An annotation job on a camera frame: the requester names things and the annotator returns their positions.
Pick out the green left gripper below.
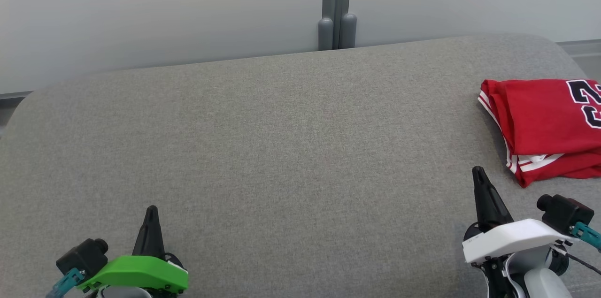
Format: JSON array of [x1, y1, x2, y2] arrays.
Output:
[[77, 205, 190, 295]]

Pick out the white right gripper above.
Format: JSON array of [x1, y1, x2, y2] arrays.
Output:
[[462, 165, 574, 265]]

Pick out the red t-shirt white sleeves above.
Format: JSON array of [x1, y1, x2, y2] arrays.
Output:
[[478, 78, 601, 173]]

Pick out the left camera cable teal plug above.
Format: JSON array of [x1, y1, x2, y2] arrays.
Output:
[[45, 267, 86, 298]]

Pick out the camera cable teal plug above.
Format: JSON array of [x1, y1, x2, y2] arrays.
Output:
[[45, 267, 86, 298], [570, 222, 601, 252]]

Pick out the right camera cable teal plug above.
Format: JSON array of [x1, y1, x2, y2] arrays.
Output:
[[570, 222, 601, 252]]

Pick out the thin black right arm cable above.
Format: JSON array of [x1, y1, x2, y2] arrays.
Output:
[[559, 247, 601, 276]]

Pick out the dark grey partition post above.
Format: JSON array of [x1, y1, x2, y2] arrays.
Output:
[[318, 0, 358, 51]]

